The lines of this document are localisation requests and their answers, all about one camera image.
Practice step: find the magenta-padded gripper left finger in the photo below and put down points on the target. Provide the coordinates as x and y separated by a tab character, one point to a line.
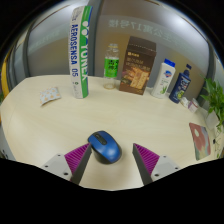
76	159

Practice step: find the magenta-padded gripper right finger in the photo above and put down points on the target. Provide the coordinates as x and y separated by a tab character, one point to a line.
147	160

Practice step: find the blue computer mouse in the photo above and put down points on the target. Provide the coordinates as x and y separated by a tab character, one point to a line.
106	147

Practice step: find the pastel patterned mouse pad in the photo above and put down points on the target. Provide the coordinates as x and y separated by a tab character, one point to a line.
200	140

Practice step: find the small patterned tissue packet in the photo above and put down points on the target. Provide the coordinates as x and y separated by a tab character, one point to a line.
50	95

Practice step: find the crumpled white paper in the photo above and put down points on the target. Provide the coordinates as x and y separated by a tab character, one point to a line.
184	101

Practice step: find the dark blue pump bottle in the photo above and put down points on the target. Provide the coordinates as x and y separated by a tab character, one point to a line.
180	86

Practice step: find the white bottle blue cap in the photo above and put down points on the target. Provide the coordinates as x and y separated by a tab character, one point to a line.
163	80

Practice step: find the green plant in white pot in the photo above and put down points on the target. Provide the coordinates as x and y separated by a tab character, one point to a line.
215	100

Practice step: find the brown cracker box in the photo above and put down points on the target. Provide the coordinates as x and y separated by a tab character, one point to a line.
137	66

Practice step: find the clear bottle green label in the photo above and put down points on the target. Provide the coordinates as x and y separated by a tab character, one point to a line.
111	66

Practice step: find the white green shuttlecock tube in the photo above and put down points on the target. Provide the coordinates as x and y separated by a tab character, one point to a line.
79	53

